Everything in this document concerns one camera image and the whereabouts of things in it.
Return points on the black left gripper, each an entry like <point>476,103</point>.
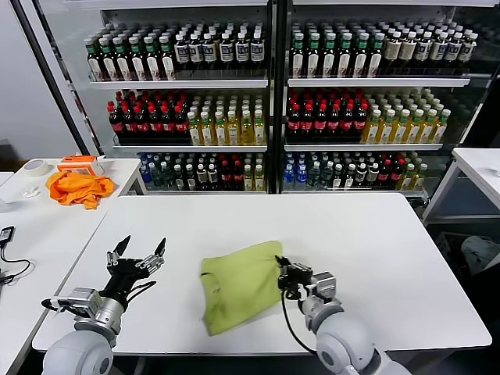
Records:
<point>125,275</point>

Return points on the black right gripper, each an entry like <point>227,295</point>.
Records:
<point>297,281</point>

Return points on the yellow-green t-shirt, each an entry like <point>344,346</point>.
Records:
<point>242,285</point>

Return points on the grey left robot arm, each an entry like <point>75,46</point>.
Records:
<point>78,355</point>

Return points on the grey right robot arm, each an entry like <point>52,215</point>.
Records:
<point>343,340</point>

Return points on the blue water bottle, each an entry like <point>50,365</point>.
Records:
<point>145,177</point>
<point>301,177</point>
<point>289,177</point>

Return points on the green-tinted water bottle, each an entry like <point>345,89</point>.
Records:
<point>313,177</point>
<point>167,177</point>
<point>326,177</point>
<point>157,177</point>

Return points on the white side table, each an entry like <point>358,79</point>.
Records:
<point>47,242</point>
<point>117,172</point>
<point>476,164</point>

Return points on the crumpled orange cloth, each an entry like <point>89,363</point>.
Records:
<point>78,189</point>

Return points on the small white-cap dark bottle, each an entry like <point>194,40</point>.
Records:
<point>178,179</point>
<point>189,179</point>
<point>349,179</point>
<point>338,179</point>

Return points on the small yellow drink bottle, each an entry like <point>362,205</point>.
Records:
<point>259,180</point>
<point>407,179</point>
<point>248,180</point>
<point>419,179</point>

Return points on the small red-cap cola bottle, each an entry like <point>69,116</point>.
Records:
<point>384,176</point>
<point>238,177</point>
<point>227,177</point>
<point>396,175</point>

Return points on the white-label dark bottle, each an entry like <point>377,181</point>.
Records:
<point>361,176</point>
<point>212,176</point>
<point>201,177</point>
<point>373,176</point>

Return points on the orange and white box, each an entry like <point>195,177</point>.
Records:
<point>78,166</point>

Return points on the white shelf board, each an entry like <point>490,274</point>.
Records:
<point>375,82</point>
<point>187,148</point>
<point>176,84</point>
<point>363,147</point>

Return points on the small white crumpled paper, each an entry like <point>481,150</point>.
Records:
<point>31,192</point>

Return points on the beige masking tape roll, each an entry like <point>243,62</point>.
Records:
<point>39,174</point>

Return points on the black power adapter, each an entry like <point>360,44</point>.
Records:
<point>7,234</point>

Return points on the green-cap brown drink bottle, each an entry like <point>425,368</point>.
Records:
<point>94,62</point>
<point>376,58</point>
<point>313,58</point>
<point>108,62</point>
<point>329,58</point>
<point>298,58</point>
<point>137,62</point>
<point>152,62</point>
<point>167,62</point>
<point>361,58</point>
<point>345,58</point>
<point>122,62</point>

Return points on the grey plastic bag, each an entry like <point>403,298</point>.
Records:
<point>480,250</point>

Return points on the right beverage display fridge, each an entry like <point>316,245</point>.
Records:
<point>284,58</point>

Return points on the beverage display fridge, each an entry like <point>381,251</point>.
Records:
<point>271,58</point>
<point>284,58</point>

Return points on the left beverage display fridge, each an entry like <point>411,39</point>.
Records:
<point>271,58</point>

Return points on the black-framed glass door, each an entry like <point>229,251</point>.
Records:
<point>484,97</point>
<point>74,58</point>

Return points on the white-cap blue-label bottle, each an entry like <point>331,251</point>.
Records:
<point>209,52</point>
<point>256,51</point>
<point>467,51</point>
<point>453,51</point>
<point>226,51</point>
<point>181,52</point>
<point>195,52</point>
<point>242,51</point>
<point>438,50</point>
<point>423,50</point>

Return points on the beige-label dark bottle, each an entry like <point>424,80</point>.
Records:
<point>392,51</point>
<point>408,49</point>

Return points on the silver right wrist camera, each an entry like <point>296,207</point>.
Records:
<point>324,285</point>

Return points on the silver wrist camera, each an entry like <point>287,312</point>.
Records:
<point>324,285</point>
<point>82,301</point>

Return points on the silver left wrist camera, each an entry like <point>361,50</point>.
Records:
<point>82,301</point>

